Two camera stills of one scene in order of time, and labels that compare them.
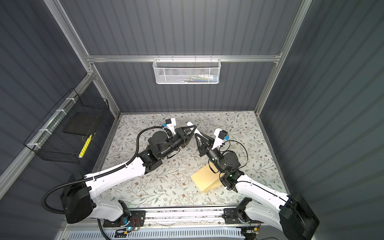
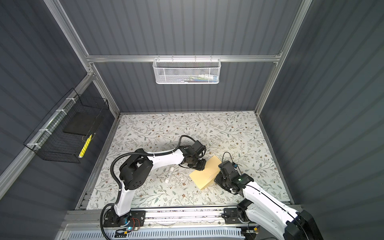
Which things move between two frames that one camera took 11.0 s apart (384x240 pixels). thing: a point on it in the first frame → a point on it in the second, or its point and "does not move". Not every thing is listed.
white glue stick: (196, 131) → (169, 175)
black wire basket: (64, 134) does not move
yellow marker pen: (85, 147) does not move
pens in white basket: (200, 78) does not move
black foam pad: (82, 123) does not move
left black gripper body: (174, 142) → (197, 163)
